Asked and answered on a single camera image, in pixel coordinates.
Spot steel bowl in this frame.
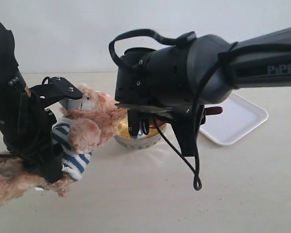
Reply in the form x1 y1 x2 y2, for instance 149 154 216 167
114 133 162 150

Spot white plastic tray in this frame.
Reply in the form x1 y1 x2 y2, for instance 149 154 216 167
200 92 269 146

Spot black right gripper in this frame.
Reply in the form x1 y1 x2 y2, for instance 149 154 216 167
113 47 206 157

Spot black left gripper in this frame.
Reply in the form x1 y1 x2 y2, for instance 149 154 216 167
2 76 83 183

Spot brown teddy bear striped shirt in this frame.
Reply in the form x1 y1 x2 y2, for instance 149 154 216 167
0 83 127 207

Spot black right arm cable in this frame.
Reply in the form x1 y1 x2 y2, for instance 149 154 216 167
108 29 240 191

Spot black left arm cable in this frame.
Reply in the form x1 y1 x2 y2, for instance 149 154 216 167
0 76 54 161

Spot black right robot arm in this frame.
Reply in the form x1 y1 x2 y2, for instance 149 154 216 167
109 27 291 157

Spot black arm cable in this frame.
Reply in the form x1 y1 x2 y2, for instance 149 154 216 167
108 29 240 191
0 76 54 161

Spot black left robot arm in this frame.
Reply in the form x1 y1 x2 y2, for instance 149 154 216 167
0 22 82 183

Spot yellow millet grains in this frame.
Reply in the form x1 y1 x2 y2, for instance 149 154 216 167
117 118 166 140

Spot dark red wooden spoon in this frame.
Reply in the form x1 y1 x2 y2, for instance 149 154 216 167
149 106 223 129

